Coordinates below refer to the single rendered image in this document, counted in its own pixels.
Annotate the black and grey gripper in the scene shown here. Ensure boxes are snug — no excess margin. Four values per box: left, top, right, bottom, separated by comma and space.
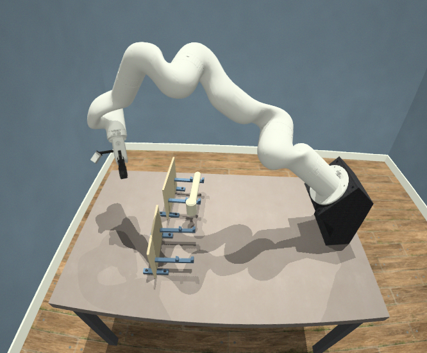
109, 137, 128, 179

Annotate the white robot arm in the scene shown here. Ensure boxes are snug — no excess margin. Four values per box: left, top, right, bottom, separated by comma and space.
87, 42, 349, 205

